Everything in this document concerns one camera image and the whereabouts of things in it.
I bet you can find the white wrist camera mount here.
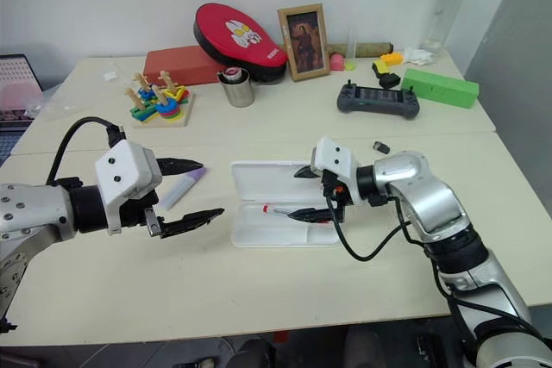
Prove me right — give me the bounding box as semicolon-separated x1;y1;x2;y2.
310;135;364;206
94;139;164;236

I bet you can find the purple marker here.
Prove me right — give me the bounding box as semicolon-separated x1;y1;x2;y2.
158;166;210;211

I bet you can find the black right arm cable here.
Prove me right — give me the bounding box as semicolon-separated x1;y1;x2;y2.
325;193;417;263

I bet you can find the clear tube yellow base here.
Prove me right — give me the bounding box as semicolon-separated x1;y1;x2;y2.
342;27;361;72

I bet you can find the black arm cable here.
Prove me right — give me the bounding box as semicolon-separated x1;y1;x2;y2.
46;115;127;186
325;193;417;263

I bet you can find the red marker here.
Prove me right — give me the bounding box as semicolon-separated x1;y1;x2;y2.
260;204;334;226

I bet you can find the dark rounded shape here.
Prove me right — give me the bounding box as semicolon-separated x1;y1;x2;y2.
221;333;278;368

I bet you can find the steel cup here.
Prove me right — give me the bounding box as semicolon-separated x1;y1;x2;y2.
216;67;256;109

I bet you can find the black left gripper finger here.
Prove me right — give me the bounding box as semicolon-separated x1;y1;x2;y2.
159;207;226;240
155;157;205;178

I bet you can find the brown rolled mat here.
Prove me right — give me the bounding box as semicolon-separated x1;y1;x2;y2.
327;41;395;59

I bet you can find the white plastic pencil case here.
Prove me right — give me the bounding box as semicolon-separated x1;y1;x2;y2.
229;160;344;250

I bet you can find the clear bottle green lid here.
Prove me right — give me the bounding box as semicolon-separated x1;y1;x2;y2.
419;0;477;64

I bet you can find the wooden picture frame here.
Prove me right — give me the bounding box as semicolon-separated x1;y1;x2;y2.
276;3;332;83

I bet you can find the crumpled white tissue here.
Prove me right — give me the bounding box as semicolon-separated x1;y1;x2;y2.
402;46;435;65

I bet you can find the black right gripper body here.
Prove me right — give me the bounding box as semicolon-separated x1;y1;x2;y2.
320;170;347;225

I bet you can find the wooden colourful stacking toy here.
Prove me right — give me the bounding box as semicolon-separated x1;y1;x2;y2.
124;69;197;129

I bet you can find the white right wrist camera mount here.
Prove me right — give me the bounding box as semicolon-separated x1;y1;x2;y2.
310;135;364;206

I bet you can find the laptop screen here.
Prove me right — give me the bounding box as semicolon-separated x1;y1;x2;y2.
0;53;45;124

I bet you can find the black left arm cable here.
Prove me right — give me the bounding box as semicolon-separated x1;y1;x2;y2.
46;115;127;186

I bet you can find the grey handheld remote controller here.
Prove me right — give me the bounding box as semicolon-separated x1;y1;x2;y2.
336;79;422;122

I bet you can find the green rectangular block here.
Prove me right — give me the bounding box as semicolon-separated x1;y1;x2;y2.
400;67;481;110

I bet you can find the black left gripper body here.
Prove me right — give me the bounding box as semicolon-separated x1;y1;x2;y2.
120;189;167;239

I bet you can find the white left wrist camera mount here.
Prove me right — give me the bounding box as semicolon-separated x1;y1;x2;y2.
94;139;164;236

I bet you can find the red rectangular block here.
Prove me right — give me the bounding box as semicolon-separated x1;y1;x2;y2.
142;45;226;85

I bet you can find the clear plastic bag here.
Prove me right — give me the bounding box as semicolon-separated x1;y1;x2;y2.
24;86;71;115

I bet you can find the red boxing pad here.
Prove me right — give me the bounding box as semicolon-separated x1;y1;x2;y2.
192;2;290;84

